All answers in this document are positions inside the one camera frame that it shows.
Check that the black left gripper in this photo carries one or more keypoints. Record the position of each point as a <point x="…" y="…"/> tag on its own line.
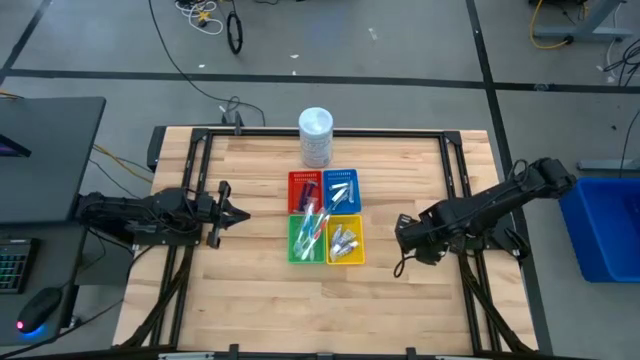
<point x="202" y="212"/>

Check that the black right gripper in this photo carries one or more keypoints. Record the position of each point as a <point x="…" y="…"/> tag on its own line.
<point x="425" y="235"/>

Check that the purple razor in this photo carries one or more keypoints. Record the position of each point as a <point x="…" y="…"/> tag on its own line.
<point x="310" y="190"/>
<point x="302" y="197"/>

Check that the teal toothbrush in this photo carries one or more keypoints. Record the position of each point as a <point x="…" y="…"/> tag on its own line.
<point x="303" y="235"/>

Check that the blue toothbrush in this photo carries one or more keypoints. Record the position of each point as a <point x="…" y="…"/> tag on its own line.
<point x="309" y="250"/>
<point x="310" y="222"/>

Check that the clear plastic packets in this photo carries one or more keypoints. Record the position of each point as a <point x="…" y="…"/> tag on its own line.
<point x="321" y="230"/>

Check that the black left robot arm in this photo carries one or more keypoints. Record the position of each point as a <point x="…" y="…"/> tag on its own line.
<point x="140" y="212"/>

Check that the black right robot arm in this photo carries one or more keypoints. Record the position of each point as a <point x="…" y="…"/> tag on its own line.
<point x="500" y="200"/>

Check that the green plastic basket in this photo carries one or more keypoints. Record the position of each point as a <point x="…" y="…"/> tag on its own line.
<point x="292" y="222"/>

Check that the yellow plastic basket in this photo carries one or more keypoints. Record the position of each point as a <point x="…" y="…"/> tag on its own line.
<point x="357" y="222"/>

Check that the red plastic basket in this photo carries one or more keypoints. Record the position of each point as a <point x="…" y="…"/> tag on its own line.
<point x="295" y="177"/>

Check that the blue plastic basket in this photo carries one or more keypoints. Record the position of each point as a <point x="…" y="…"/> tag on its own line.
<point x="356" y="200"/>

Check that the white wipes canister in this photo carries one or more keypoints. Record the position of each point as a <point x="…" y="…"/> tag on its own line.
<point x="316" y="135"/>

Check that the dark keyboard desk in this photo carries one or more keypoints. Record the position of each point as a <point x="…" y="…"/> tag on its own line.
<point x="50" y="235"/>

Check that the blue plastic bin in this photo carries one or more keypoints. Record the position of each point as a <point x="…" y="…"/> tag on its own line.
<point x="605" y="230"/>

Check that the grey metal floor bar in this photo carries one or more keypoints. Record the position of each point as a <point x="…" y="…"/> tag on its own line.
<point x="607" y="165"/>

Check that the black computer mouse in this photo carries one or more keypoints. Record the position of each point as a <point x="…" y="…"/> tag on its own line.
<point x="39" y="309"/>

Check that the backlit keyboard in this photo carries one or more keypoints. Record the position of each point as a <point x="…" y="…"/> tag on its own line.
<point x="12" y="265"/>

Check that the grey table stand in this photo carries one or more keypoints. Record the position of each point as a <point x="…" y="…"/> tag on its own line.
<point x="582" y="34"/>

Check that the black aluminium frame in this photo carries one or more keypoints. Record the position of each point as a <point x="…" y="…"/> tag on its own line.
<point x="380" y="133"/>

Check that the silver aluminium rail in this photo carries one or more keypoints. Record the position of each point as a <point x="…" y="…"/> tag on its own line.
<point x="185" y="356"/>

